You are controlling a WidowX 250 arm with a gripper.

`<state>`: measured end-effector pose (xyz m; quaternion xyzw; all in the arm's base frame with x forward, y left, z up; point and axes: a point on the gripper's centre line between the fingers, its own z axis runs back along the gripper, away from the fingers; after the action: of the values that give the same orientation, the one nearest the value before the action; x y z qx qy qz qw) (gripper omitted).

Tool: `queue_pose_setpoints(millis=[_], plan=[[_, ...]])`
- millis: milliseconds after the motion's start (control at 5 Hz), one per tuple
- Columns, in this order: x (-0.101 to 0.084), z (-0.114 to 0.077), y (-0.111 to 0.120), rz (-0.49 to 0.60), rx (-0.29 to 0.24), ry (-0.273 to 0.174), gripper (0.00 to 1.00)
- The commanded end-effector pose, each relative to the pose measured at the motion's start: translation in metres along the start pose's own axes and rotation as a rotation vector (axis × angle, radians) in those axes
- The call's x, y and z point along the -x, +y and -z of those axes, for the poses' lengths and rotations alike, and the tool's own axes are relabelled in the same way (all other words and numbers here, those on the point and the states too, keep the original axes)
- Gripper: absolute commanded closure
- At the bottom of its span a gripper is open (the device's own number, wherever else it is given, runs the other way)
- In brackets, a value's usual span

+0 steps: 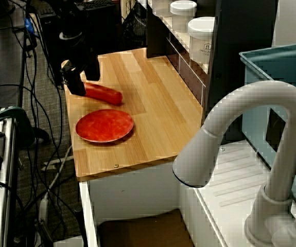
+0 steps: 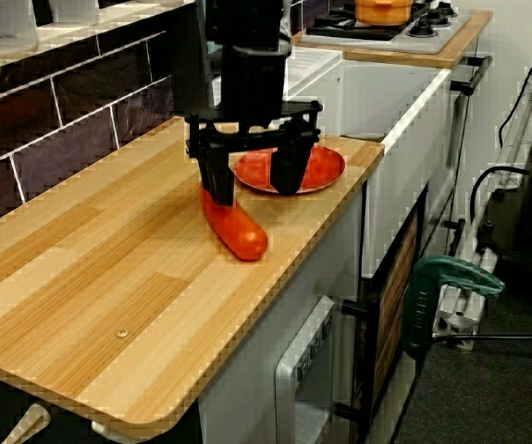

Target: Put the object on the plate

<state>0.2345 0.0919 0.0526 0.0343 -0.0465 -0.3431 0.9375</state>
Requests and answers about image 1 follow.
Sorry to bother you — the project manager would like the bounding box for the brown board inside cabinet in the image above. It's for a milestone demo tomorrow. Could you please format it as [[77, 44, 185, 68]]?
[[98, 208, 195, 247]]

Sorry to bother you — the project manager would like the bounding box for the blue plastic sink bin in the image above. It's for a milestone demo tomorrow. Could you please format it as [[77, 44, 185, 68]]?
[[239, 42, 296, 217]]

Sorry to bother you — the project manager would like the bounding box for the large black upright panel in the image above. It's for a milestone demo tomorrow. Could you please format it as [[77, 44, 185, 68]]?
[[205, 0, 278, 118]]

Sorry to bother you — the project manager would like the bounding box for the plain white lidded jar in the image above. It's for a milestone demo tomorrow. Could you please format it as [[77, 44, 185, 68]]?
[[170, 0, 198, 33]]

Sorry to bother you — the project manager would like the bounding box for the green clamp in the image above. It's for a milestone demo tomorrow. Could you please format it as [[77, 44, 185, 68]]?
[[0, 105, 34, 145]]

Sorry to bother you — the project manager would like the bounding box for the black keyboard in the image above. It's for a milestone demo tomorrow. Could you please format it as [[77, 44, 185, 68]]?
[[79, 0, 114, 11]]

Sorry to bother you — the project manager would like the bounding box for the white jar with print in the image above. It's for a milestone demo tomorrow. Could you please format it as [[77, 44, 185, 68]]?
[[187, 16, 217, 63]]

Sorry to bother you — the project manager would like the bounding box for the black floor cable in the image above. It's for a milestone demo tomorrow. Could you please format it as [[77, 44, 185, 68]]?
[[0, 83, 62, 181]]

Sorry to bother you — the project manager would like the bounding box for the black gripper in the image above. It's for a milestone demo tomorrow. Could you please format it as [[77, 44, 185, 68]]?
[[59, 30, 101, 96]]

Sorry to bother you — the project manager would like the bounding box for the silver metal rail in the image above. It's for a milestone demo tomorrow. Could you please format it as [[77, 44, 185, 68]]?
[[0, 118, 19, 247]]

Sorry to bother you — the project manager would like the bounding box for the blue cable plug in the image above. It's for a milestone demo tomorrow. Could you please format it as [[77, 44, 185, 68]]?
[[24, 16, 34, 36]]

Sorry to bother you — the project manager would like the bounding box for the red toy sausage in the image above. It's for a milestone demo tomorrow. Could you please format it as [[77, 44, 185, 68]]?
[[82, 82, 124, 105]]

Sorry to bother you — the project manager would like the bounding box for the white toy faucet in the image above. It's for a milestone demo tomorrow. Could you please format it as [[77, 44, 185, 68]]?
[[172, 80, 296, 247]]

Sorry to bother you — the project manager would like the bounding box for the white toy kitchen cabinet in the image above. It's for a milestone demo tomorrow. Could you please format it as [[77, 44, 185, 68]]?
[[78, 140, 296, 247]]

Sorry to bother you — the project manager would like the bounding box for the narrow black end panel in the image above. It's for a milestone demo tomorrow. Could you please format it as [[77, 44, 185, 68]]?
[[146, 0, 173, 59]]

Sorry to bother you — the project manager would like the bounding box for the black computer tower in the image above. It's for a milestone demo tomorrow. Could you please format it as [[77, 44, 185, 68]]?
[[38, 7, 70, 87]]

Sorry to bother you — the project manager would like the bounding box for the black wire mesh basket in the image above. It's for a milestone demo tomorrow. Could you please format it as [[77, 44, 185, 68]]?
[[121, 2, 148, 51]]

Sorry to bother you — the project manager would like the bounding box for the white power cable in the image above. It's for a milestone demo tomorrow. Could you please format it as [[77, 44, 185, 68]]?
[[38, 145, 74, 230]]

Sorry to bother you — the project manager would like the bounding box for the red round plate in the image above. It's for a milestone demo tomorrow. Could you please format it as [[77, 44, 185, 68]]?
[[75, 109, 135, 144]]

